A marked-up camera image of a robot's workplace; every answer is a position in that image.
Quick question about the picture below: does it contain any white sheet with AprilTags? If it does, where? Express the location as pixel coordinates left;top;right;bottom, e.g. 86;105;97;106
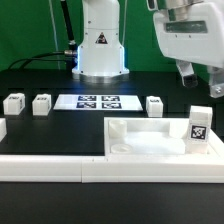
54;94;142;111

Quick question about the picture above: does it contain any black cable to robot base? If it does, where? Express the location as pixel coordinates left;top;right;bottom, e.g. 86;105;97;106
7;49;78;70

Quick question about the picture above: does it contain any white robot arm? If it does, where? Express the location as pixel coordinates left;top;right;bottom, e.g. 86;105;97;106
72;0;224;98

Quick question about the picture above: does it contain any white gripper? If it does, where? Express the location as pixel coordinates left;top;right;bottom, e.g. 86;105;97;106
153;1;224;98

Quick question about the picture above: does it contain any white U-shaped obstacle fence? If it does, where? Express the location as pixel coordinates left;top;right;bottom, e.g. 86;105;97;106
0;118;224;184

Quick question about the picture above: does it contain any white square table top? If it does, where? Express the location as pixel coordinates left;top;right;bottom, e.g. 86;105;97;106
104;117;224;157

